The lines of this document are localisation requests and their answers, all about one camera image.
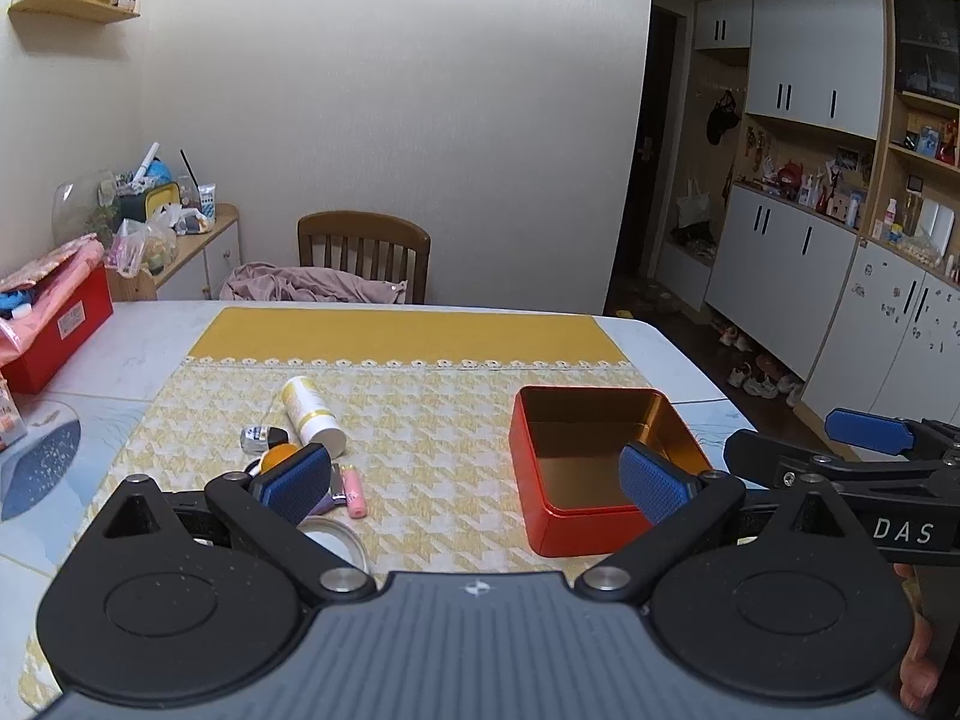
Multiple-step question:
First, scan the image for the orange ball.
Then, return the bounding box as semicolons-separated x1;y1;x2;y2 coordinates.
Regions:
256;444;298;475

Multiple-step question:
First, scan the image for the gold rimmed round lid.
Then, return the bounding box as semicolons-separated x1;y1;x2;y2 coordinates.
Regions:
298;517;370;572

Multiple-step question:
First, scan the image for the person's right hand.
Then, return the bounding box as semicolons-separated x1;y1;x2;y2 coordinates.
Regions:
893;564;940;715

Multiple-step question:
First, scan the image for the small silver blue packet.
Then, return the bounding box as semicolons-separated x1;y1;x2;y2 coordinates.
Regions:
239;426;272;455

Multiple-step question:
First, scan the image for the black key fob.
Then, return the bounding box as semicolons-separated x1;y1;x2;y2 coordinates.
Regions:
267;426;290;449

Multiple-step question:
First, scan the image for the pink lighter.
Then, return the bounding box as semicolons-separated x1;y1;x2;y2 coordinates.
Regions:
340;465;368;520

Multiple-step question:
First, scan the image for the white yellow cylindrical bottle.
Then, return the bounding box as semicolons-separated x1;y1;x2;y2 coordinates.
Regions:
280;376;347;460

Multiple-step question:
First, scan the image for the red metal tin box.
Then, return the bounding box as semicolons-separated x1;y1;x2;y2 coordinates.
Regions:
509;385;711;557

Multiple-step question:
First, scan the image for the yellow houndstooth table runner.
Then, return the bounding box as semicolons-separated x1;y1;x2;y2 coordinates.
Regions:
17;305;723;714

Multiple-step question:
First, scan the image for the pink cloth on chair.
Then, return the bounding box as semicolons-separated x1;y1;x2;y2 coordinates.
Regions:
218;263;407;304

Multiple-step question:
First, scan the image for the white side cabinet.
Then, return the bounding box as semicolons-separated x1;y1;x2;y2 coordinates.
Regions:
107;203;242;302

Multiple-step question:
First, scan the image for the red storage box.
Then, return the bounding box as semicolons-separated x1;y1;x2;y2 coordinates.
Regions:
2;265;112;395

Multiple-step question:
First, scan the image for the wooden chair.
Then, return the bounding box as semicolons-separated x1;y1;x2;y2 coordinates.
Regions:
296;210;431;304

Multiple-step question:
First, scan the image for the pink cloth on box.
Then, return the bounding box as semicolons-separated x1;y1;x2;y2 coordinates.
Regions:
2;234;104;366

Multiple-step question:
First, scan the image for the clutter pile on cabinet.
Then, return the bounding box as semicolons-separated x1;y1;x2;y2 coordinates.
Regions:
52;142;218;278

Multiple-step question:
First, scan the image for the white wall cabinet unit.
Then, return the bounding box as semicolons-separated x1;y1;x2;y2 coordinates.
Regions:
656;0;958;421

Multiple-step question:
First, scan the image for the wooden wall shelf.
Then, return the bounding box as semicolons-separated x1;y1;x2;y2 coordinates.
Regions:
8;0;140;25

